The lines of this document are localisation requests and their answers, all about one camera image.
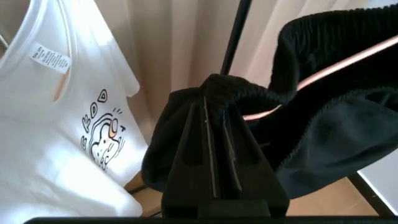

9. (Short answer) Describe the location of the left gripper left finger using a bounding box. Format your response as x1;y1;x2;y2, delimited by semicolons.
161;96;220;218

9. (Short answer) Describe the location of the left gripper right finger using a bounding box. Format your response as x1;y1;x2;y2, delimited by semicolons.
217;107;290;216

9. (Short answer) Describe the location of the black garment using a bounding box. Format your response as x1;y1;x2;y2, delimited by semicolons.
141;4;398;200

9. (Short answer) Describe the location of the white printed T-shirt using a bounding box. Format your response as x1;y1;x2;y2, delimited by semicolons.
0;0;149;224

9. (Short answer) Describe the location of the black clothes rack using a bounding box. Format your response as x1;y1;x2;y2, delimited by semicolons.
127;0;253;218

